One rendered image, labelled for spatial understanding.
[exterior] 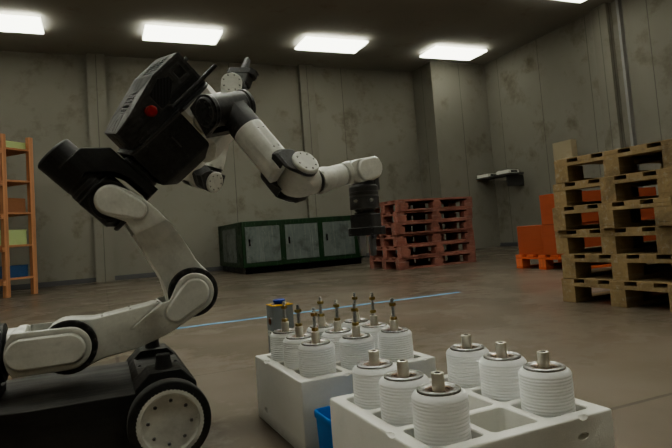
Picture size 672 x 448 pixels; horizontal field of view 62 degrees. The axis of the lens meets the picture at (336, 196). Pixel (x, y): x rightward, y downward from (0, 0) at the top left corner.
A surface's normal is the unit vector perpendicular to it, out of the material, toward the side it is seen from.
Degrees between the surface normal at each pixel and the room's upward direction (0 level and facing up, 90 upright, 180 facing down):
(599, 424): 90
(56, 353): 90
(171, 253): 90
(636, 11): 90
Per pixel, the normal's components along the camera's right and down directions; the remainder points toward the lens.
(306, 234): 0.38, -0.09
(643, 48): -0.92, 0.04
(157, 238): 0.52, 0.30
